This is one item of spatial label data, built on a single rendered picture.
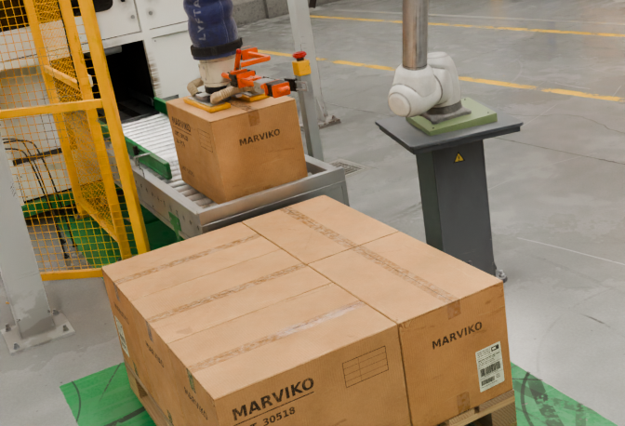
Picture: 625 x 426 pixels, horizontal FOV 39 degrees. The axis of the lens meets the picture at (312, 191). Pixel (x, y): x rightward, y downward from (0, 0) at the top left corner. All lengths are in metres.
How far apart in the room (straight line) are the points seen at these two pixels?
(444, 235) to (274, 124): 0.89
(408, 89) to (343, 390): 1.40
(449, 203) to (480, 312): 1.11
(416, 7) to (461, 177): 0.80
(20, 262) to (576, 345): 2.46
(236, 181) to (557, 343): 1.46
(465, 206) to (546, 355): 0.79
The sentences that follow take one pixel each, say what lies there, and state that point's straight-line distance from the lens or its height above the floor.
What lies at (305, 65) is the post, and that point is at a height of 0.98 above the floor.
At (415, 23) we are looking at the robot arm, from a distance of 3.51.
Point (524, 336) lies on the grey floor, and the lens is 3.64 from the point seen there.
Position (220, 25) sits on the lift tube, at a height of 1.29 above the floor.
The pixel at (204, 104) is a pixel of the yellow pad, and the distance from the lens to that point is 3.92.
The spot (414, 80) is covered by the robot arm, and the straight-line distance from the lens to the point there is 3.57.
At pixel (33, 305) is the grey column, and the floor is 0.16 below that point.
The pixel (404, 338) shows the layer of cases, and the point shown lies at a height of 0.49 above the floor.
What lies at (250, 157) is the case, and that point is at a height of 0.75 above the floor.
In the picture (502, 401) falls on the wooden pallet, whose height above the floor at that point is 0.12.
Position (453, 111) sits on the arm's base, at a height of 0.81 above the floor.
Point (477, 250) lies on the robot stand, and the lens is 4.00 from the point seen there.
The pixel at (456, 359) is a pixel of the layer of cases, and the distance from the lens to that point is 2.84.
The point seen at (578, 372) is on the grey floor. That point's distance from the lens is 3.40.
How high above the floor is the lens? 1.80
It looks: 19 degrees down
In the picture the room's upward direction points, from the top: 9 degrees counter-clockwise
